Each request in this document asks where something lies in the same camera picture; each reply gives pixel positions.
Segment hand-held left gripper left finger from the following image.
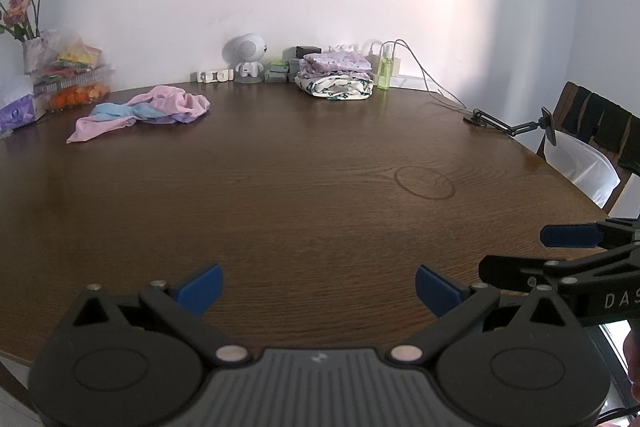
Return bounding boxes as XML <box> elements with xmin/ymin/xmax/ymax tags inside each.
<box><xmin>72</xmin><ymin>263</ymin><xmax>251</xmax><ymax>365</ymax></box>

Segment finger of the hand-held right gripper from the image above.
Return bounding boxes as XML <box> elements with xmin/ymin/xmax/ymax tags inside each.
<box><xmin>478</xmin><ymin>243</ymin><xmax>640</xmax><ymax>294</ymax></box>
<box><xmin>540</xmin><ymin>217</ymin><xmax>640</xmax><ymax>250</ymax></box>

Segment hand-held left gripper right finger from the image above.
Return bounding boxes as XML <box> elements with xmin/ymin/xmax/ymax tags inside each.
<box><xmin>385</xmin><ymin>264</ymin><xmax>568</xmax><ymax>365</ymax></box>

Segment pink floral dress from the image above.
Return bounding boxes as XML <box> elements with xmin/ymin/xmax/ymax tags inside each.
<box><xmin>299</xmin><ymin>50</ymin><xmax>373</xmax><ymax>78</ymax></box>

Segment white cloth on chair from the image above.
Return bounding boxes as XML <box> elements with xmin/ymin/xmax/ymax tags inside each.
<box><xmin>542</xmin><ymin>129</ymin><xmax>621</xmax><ymax>208</ymax></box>

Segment wooden chair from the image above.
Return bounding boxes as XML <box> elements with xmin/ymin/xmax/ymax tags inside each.
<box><xmin>536</xmin><ymin>81</ymin><xmax>640</xmax><ymax>212</ymax></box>

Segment pink blue purple garment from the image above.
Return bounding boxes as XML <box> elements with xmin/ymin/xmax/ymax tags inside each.
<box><xmin>66</xmin><ymin>85</ymin><xmax>211</xmax><ymax>144</ymax></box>

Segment white power strip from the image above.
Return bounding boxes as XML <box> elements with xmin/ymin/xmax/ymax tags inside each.
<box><xmin>191</xmin><ymin>68</ymin><xmax>235</xmax><ymax>84</ymax></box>

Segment green bottle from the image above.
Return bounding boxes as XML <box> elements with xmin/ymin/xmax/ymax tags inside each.
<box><xmin>377</xmin><ymin>43</ymin><xmax>393</xmax><ymax>90</ymax></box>

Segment white green floral folded garment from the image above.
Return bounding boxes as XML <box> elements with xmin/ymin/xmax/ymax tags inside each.
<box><xmin>294</xmin><ymin>72</ymin><xmax>375</xmax><ymax>100</ymax></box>

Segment green boxes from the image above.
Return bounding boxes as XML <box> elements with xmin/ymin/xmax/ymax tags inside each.
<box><xmin>264</xmin><ymin>59</ymin><xmax>291</xmax><ymax>82</ymax></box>

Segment clear container of orange snacks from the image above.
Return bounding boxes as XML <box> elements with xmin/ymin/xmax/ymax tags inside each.
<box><xmin>32</xmin><ymin>67</ymin><xmax>113</xmax><ymax>112</ymax></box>

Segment white charger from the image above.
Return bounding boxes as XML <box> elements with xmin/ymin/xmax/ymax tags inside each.
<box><xmin>362</xmin><ymin>39</ymin><xmax>401</xmax><ymax>75</ymax></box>

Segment white robot figure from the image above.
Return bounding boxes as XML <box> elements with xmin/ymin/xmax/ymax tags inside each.
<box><xmin>221</xmin><ymin>33</ymin><xmax>268</xmax><ymax>84</ymax></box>

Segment purple tissue pack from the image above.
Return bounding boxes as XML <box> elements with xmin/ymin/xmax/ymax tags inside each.
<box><xmin>0</xmin><ymin>74</ymin><xmax>36</xmax><ymax>135</ymax></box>

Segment yellow snack packet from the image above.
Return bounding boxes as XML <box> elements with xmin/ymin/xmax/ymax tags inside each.
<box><xmin>55</xmin><ymin>44</ymin><xmax>103</xmax><ymax>70</ymax></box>

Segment flower vase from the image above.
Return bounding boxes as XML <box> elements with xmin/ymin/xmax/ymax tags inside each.
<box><xmin>22</xmin><ymin>32</ymin><xmax>56</xmax><ymax>75</ymax></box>

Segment white cable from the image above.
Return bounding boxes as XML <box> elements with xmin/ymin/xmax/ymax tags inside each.
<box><xmin>392</xmin><ymin>39</ymin><xmax>473</xmax><ymax>112</ymax></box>

